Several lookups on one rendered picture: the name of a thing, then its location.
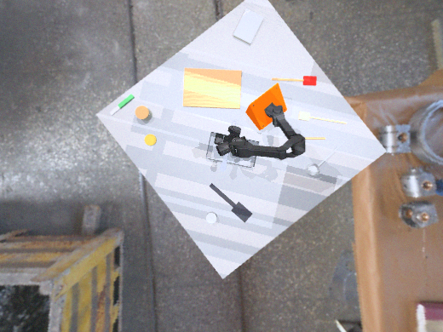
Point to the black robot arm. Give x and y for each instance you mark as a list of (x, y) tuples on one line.
[(245, 149)]

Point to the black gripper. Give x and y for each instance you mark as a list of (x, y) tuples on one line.
[(219, 138)]

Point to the white rectangular block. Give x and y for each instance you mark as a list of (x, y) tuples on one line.
[(248, 27)]

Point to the white short cylinder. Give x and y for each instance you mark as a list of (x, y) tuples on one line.
[(211, 217)]

